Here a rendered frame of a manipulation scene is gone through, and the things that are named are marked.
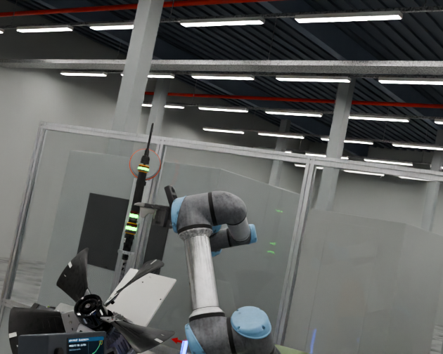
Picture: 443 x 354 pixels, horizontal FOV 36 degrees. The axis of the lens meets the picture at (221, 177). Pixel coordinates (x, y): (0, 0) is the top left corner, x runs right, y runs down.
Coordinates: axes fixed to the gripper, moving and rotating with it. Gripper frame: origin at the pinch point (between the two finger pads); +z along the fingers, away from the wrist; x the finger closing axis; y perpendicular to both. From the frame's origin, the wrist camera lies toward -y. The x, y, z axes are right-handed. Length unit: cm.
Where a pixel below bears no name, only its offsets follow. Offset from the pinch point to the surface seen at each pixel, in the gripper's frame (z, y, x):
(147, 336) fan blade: -16, 50, -3
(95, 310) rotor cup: 7.8, 44.8, -6.4
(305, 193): -41, -20, 69
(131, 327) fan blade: -8.0, 48.2, -2.6
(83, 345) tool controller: -37, 44, -69
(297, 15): 229, -309, 606
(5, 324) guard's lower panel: 125, 80, 70
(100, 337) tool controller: -37, 43, -61
